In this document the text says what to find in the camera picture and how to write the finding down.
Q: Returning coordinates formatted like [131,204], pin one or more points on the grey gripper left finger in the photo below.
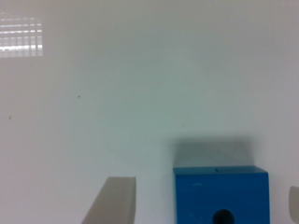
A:
[115,203]

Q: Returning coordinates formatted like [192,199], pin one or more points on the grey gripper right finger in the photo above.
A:
[294,204]

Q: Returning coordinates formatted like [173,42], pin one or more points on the blue block with hole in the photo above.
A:
[222,195]

